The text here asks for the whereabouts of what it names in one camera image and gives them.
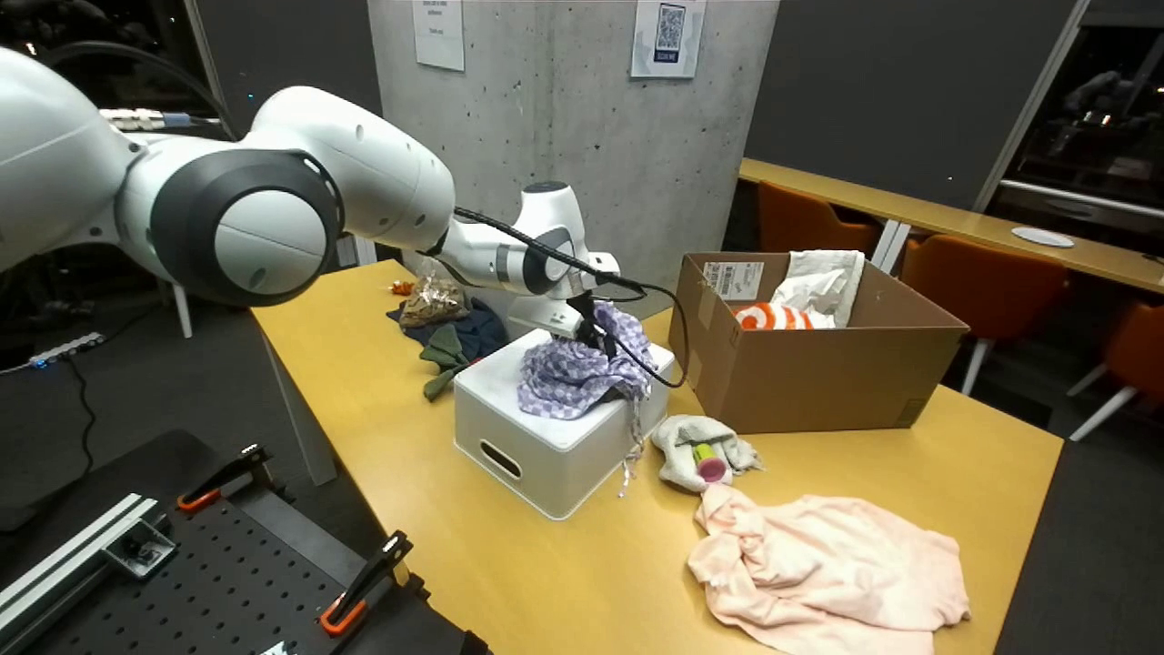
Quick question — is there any white terry towel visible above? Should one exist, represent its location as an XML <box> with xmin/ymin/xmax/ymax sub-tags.
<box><xmin>646</xmin><ymin>410</ymin><xmax>760</xmax><ymax>493</ymax></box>

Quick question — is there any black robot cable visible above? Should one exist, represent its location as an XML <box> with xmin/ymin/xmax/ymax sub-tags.
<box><xmin>451</xmin><ymin>208</ymin><xmax>695</xmax><ymax>391</ymax></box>

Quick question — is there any orange white striped item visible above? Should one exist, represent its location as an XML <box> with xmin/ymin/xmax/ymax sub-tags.
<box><xmin>731</xmin><ymin>300</ymin><xmax>839</xmax><ymax>333</ymax></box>

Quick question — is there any black floor cable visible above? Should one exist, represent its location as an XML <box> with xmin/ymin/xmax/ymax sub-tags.
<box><xmin>58</xmin><ymin>348</ymin><xmax>101</xmax><ymax>476</ymax></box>

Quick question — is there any white power strip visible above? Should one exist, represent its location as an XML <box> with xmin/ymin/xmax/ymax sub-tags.
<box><xmin>0</xmin><ymin>327</ymin><xmax>110</xmax><ymax>374</ymax></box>

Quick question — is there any purple checkered cloth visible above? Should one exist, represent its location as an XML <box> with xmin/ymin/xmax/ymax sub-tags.
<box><xmin>515</xmin><ymin>300</ymin><xmax>667</xmax><ymax>493</ymax></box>

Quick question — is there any pink cloth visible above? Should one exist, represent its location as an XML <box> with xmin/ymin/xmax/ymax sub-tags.
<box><xmin>685</xmin><ymin>484</ymin><xmax>975</xmax><ymax>655</ymax></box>

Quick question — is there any dark machine green light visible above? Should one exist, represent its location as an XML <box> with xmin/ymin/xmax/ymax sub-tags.
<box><xmin>1049</xmin><ymin>31</ymin><xmax>1164</xmax><ymax>173</ymax></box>

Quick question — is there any black clamp orange handle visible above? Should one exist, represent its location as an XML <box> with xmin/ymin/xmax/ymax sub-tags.
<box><xmin>316</xmin><ymin>529</ymin><xmax>415</xmax><ymax>641</ymax></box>
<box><xmin>172</xmin><ymin>440</ymin><xmax>276</xmax><ymax>516</ymax></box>

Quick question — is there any white paper sheet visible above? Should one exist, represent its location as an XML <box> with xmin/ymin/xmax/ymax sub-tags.
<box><xmin>410</xmin><ymin>0</ymin><xmax>468</xmax><ymax>71</ymax></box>

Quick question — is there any wooden desk with plate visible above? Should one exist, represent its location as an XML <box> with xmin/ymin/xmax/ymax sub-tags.
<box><xmin>735</xmin><ymin>156</ymin><xmax>1164</xmax><ymax>300</ymax></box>

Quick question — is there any white QR code sheet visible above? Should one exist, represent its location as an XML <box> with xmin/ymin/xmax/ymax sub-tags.
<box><xmin>630</xmin><ymin>0</ymin><xmax>708</xmax><ymax>83</ymax></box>

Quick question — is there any dark blue cloth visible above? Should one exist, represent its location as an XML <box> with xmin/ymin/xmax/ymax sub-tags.
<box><xmin>387</xmin><ymin>294</ymin><xmax>512</xmax><ymax>367</ymax></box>

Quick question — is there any white plastic bag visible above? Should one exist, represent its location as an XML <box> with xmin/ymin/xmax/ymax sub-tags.
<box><xmin>768</xmin><ymin>246</ymin><xmax>868</xmax><ymax>333</ymax></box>

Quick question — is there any white plate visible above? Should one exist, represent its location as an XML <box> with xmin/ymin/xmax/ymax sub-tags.
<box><xmin>1008</xmin><ymin>222</ymin><xmax>1080</xmax><ymax>256</ymax></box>

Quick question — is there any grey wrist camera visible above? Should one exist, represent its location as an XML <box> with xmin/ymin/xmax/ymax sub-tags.
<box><xmin>543</xmin><ymin>298</ymin><xmax>590</xmax><ymax>343</ymax></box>

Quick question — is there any white plastic basket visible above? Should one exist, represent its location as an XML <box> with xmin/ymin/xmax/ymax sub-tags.
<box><xmin>451</xmin><ymin>327</ymin><xmax>677</xmax><ymax>524</ymax></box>

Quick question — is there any brown cardboard box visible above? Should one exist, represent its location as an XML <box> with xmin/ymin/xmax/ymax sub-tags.
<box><xmin>667</xmin><ymin>246</ymin><xmax>975</xmax><ymax>435</ymax></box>

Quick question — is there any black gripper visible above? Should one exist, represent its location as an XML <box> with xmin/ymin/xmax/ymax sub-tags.
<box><xmin>563</xmin><ymin>287</ymin><xmax>617</xmax><ymax>356</ymax></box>

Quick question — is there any yellow dough can pink lid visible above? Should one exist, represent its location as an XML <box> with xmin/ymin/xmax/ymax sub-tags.
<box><xmin>692</xmin><ymin>440</ymin><xmax>731</xmax><ymax>486</ymax></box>

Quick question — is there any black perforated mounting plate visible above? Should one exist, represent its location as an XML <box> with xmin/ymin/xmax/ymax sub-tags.
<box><xmin>22</xmin><ymin>493</ymin><xmax>487</xmax><ymax>655</ymax></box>

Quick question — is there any aluminium profile rail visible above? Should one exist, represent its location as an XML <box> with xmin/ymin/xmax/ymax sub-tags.
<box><xmin>0</xmin><ymin>486</ymin><xmax>178</xmax><ymax>629</ymax></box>

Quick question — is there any clear bag of corks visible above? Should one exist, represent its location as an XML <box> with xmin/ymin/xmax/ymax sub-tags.
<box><xmin>396</xmin><ymin>264</ymin><xmax>473</xmax><ymax>330</ymax></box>

